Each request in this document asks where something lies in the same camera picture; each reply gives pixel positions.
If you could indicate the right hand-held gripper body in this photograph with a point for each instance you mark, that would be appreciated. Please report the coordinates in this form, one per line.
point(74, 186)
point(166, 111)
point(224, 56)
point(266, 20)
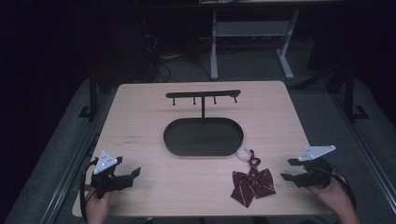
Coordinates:
point(314, 174)

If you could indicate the black stand post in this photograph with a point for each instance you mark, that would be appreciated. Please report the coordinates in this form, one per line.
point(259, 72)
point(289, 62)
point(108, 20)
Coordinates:
point(92, 93)
point(350, 93)

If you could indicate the grey metal rail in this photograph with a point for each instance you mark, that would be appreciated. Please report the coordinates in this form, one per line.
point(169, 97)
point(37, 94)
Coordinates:
point(67, 174)
point(364, 146)

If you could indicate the white metal stand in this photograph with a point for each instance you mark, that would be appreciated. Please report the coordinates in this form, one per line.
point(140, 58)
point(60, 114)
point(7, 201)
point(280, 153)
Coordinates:
point(252, 28)

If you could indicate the dark red striped bow tie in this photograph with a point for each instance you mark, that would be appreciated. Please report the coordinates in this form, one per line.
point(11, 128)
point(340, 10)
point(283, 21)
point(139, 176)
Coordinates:
point(252, 185)

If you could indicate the black hook stand with tray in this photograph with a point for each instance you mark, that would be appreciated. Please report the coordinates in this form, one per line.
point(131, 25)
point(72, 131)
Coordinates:
point(202, 137)

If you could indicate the person's left hand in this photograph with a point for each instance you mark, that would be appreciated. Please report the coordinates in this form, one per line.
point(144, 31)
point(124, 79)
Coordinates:
point(97, 208)

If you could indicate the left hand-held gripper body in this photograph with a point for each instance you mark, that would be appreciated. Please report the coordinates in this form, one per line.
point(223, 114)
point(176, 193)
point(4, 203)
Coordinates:
point(107, 182)

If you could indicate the person's right hand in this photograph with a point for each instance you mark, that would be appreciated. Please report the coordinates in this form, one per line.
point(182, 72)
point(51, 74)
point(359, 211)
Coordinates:
point(331, 196)

